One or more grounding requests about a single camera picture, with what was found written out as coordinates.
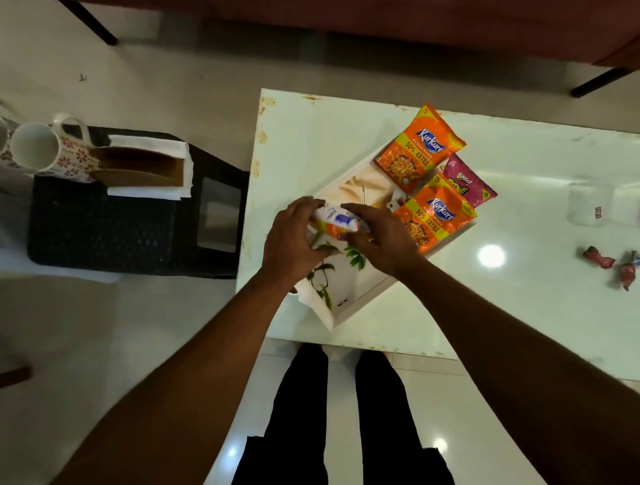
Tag brown cardboard box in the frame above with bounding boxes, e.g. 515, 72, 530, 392
89, 146, 185, 188

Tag orange snack packet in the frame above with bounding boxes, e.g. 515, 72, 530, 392
393, 173, 478, 254
373, 104, 467, 195

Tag person's left forearm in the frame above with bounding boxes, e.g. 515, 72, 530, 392
50, 270, 301, 485

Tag pink snack packet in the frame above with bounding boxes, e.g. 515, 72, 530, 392
442, 153, 499, 209

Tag white and blue snack packet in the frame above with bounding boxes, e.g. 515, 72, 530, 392
311, 204, 362, 240

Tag person's black trousers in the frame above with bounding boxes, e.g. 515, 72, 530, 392
231, 343, 456, 485

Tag red wrapped candy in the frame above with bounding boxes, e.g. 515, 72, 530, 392
618, 251, 640, 292
582, 246, 616, 269

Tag white tray with leaf print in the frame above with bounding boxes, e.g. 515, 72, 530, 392
289, 145, 477, 332

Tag brown wooden bench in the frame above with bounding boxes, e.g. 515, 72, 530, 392
57, 0, 640, 99

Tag black plastic stool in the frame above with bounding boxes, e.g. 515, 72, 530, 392
26, 125, 250, 279

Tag clear glass tumbler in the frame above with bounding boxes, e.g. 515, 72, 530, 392
566, 177, 615, 228

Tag person's left hand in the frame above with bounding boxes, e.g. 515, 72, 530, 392
260, 196, 340, 287

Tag person's right forearm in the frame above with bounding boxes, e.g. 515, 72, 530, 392
397, 257, 640, 485

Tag floral white mug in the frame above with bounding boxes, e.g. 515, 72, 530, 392
10, 113, 102, 183
0, 116, 21, 171

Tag person's right hand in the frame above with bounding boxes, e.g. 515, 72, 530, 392
340, 202, 426, 279

